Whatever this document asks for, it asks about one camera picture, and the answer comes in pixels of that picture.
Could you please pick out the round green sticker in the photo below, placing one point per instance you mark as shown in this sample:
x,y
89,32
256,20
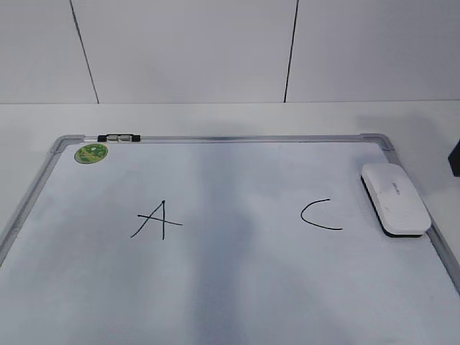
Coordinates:
x,y
91,153

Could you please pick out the white board eraser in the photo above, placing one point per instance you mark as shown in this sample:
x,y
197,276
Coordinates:
x,y
399,207

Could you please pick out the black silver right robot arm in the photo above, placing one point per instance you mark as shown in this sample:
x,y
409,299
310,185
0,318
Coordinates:
x,y
454,160

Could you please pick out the white board with grey frame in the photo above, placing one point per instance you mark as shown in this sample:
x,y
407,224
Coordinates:
x,y
225,240

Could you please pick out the black silver board hanger clip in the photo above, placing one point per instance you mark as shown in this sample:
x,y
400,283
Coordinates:
x,y
119,138

